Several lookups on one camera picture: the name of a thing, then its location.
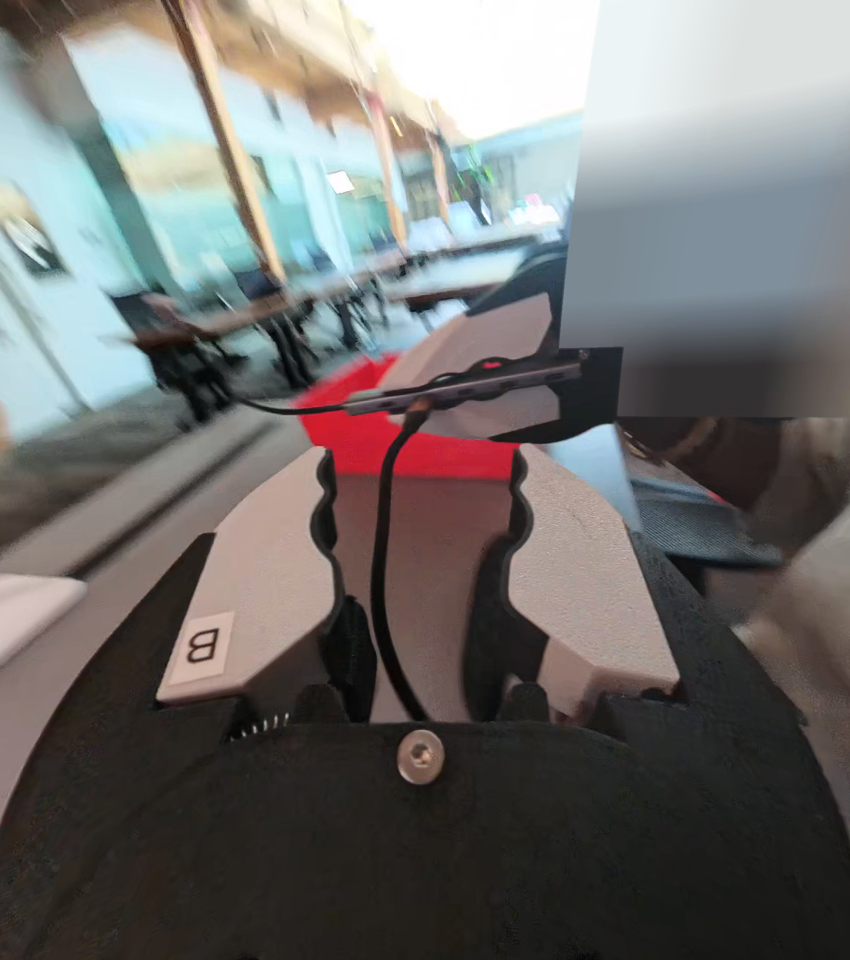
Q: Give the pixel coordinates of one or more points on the dark fabric bag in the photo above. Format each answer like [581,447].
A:
[695,525]

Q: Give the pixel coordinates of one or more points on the red plastic bin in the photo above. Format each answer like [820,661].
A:
[361,446]

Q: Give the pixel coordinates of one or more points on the pale long table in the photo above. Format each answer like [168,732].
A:
[455,277]

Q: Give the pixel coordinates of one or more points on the framed wall picture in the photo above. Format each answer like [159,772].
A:
[20,225]

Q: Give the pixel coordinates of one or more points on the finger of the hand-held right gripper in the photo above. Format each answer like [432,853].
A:
[500,416]
[485,341]

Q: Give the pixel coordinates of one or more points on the thick wooden post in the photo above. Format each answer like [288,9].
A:
[226,142]

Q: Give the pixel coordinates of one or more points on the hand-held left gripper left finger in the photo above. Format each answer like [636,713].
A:
[267,570]

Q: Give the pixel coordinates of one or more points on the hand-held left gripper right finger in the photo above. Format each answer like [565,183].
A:
[582,585]

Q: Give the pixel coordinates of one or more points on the thin wooden post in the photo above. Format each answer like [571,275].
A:
[387,172]

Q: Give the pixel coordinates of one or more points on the grey usb hub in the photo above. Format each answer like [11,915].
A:
[470,386]

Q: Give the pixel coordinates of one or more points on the small wall screen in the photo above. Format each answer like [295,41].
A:
[340,181]

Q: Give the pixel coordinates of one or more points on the brown wooden table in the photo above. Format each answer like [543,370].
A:
[237,319]

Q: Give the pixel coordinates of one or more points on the dark office chair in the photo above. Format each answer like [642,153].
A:
[177,360]

